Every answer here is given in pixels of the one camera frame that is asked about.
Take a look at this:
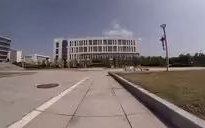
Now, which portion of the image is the large white many-windowed building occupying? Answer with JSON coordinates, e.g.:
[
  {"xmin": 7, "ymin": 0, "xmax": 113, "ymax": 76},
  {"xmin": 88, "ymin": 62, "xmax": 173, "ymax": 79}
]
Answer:
[{"xmin": 53, "ymin": 36, "xmax": 141, "ymax": 65}]

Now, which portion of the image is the pale concrete slab pavement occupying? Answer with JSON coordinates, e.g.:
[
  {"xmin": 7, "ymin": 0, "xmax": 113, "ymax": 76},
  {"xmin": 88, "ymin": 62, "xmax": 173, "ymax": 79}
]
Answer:
[{"xmin": 0, "ymin": 66, "xmax": 205, "ymax": 128}]

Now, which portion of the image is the dark round manhole cover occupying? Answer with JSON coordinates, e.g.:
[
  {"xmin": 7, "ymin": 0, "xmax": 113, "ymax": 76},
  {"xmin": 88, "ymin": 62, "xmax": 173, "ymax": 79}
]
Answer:
[{"xmin": 36, "ymin": 82, "xmax": 60, "ymax": 90}]

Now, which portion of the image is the tall lamp pole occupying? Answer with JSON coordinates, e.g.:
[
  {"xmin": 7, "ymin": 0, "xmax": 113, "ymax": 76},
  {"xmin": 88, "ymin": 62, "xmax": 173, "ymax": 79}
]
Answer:
[{"xmin": 159, "ymin": 23, "xmax": 170, "ymax": 72}]

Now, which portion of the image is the white painted line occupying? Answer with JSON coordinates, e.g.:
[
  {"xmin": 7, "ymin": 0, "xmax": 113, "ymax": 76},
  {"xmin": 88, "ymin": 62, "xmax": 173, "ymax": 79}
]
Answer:
[{"xmin": 6, "ymin": 76, "xmax": 91, "ymax": 128}]

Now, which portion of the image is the low white building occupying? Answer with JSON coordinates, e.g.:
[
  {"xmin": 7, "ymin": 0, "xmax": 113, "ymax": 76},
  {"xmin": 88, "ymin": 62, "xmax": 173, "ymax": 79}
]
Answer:
[{"xmin": 24, "ymin": 53, "xmax": 52, "ymax": 65}]

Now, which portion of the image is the grey stone kerb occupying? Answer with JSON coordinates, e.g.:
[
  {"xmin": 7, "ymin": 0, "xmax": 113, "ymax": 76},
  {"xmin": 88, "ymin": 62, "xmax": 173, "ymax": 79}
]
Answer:
[{"xmin": 108, "ymin": 71, "xmax": 205, "ymax": 128}]

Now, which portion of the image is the dry grass lawn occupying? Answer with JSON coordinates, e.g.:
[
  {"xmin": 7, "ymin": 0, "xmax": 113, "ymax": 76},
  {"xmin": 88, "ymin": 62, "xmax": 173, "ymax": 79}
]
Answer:
[{"xmin": 116, "ymin": 69, "xmax": 205, "ymax": 126}]

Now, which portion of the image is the small white building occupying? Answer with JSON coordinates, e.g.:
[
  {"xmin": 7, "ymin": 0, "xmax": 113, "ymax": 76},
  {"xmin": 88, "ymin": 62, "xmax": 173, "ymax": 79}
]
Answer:
[{"xmin": 9, "ymin": 49, "xmax": 24, "ymax": 64}]

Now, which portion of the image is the row of dark trees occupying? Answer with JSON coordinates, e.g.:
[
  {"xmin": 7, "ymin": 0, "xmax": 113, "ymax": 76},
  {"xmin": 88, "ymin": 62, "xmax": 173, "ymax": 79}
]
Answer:
[{"xmin": 51, "ymin": 52, "xmax": 205, "ymax": 69}]

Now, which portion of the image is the pale stone ramp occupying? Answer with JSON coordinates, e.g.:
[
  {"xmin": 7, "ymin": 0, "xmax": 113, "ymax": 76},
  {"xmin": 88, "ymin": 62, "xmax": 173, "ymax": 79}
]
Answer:
[{"xmin": 0, "ymin": 62, "xmax": 26, "ymax": 72}]

